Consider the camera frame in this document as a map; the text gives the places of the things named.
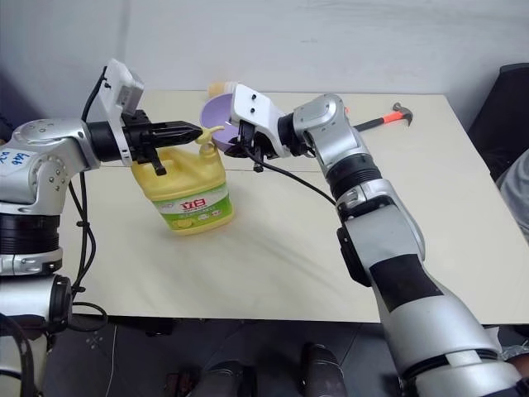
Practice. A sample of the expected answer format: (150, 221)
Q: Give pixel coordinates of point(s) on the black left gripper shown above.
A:
(138, 136)

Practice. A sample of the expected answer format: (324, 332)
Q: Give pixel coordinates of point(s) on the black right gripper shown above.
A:
(253, 142)

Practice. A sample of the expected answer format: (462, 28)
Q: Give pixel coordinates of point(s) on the purple plastic bowl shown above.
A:
(217, 116)

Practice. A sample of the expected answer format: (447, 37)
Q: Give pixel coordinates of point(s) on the yellow pump detergent bottle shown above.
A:
(190, 186)

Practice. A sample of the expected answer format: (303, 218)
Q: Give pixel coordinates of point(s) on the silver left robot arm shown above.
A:
(45, 140)

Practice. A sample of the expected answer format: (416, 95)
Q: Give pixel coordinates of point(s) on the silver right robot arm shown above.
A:
(413, 248)

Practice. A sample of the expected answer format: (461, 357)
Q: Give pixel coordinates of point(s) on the beige white container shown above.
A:
(223, 87)

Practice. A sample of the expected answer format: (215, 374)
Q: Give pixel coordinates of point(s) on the black orange claw hammer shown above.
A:
(384, 120)

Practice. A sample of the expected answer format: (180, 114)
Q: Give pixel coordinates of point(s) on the dark rounded shape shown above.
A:
(322, 370)
(227, 380)

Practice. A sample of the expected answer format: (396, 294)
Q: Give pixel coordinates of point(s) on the black chair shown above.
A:
(506, 120)

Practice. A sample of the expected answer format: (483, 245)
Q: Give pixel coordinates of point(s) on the person in grey clothing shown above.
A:
(516, 194)

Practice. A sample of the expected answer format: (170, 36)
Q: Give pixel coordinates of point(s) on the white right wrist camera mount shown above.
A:
(258, 109)

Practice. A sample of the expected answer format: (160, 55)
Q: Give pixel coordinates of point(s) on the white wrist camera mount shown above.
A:
(117, 89)
(258, 109)

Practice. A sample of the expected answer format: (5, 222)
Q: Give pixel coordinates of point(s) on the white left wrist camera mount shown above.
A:
(117, 89)

